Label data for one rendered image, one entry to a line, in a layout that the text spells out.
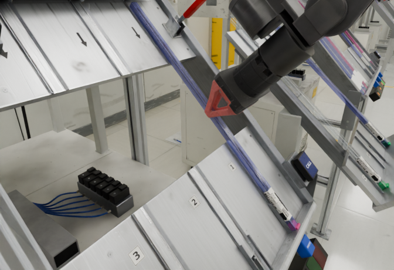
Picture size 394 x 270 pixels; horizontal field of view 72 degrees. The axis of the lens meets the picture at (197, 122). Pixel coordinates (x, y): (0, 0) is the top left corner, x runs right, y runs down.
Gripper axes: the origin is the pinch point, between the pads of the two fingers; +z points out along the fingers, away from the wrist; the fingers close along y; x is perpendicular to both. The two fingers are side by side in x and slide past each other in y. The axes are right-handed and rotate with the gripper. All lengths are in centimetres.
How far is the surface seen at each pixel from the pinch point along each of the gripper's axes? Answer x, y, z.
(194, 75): -9.4, -8.0, 4.6
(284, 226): 23.7, 1.1, 0.9
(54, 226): 0.3, 21.8, 33.6
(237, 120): 4.0, -8.1, 2.2
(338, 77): 13, -85, 3
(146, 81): -85, -153, 168
